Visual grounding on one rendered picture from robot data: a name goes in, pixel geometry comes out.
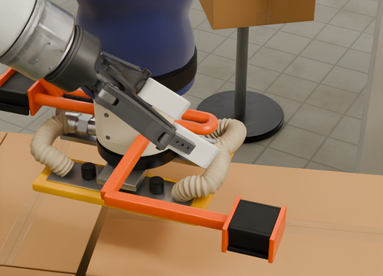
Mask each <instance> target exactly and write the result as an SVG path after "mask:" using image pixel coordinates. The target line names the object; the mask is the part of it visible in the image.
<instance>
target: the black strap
mask: <svg viewBox="0 0 383 276"><path fill-rule="evenodd" d="M196 73H197V48H196V46H195V49H194V55H193V56H192V58H191V59H190V60H189V62H188V63H187V64H186V65H184V66H183V67H182V68H179V69H177V70H174V71H171V72H168V73H166V74H163V75H160V76H153V77H149V78H152V79H154V80H155V81H157V82H159V83H160V84H162V85H163V86H165V87H166V88H168V89H170V90H171V91H173V92H177V91H179V90H180V89H182V88H184V87H185V86H186V85H188V84H189V83H190V82H191V81H192V80H193V78H194V77H195V75H196ZM84 87H85V88H87V89H88V90H90V91H91V89H90V88H88V86H84Z"/></svg>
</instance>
